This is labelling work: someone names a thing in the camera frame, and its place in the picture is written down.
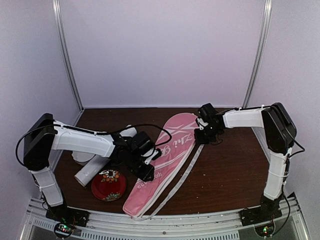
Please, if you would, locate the right aluminium frame post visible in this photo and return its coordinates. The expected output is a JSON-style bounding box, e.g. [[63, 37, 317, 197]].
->
[[242, 0, 272, 108]]

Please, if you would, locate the red floral plate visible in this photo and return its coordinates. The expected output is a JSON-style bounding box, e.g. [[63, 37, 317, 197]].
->
[[91, 169, 127, 202]]

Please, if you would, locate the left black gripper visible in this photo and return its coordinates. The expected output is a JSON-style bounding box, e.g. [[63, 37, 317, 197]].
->
[[125, 152, 155, 182]]

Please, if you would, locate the white shuttlecock tube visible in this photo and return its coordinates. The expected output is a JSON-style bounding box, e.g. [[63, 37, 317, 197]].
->
[[74, 124, 138, 187]]

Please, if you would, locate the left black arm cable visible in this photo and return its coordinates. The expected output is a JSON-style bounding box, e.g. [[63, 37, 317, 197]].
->
[[15, 124, 173, 171]]

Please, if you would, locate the white scalloped bowl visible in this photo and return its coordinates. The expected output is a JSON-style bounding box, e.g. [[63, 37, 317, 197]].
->
[[71, 151, 95, 166]]

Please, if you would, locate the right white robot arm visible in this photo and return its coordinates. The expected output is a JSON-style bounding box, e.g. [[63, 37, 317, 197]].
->
[[195, 102, 299, 221]]

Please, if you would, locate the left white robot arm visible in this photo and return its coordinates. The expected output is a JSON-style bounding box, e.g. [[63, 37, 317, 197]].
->
[[17, 113, 162, 222]]

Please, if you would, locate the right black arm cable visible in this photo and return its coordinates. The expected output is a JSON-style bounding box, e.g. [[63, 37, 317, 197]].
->
[[282, 139, 306, 236]]

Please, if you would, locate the pink racket bag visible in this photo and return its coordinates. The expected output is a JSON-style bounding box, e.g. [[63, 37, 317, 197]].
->
[[122, 112, 198, 222]]

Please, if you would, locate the front aluminium rail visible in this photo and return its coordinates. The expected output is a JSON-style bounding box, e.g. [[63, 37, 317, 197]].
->
[[19, 197, 311, 240]]

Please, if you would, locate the aluminium frame post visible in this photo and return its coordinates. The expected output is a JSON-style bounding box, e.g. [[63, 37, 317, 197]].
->
[[52, 0, 84, 112], [242, 0, 272, 108]]

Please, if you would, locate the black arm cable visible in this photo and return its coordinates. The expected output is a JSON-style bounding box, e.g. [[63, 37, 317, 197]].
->
[[282, 139, 306, 236], [15, 124, 173, 171]]

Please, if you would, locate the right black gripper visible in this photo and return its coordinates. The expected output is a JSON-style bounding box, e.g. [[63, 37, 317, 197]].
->
[[194, 124, 221, 145]]

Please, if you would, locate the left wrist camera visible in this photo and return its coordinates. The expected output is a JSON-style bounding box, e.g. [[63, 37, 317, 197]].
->
[[142, 148, 162, 165]]

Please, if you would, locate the left aluminium frame post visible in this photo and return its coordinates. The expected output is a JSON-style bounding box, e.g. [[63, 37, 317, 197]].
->
[[52, 0, 84, 112]]

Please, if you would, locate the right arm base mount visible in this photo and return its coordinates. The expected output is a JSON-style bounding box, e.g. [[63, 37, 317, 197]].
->
[[239, 195, 283, 238]]

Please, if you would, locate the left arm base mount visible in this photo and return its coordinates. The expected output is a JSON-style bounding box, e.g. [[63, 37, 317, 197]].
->
[[42, 196, 90, 240]]

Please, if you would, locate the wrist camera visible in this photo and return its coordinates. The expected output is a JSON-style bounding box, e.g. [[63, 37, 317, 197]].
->
[[142, 148, 162, 165], [195, 117, 208, 130]]

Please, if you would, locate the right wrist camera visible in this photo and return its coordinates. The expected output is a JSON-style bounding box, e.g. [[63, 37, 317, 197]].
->
[[195, 117, 208, 130]]

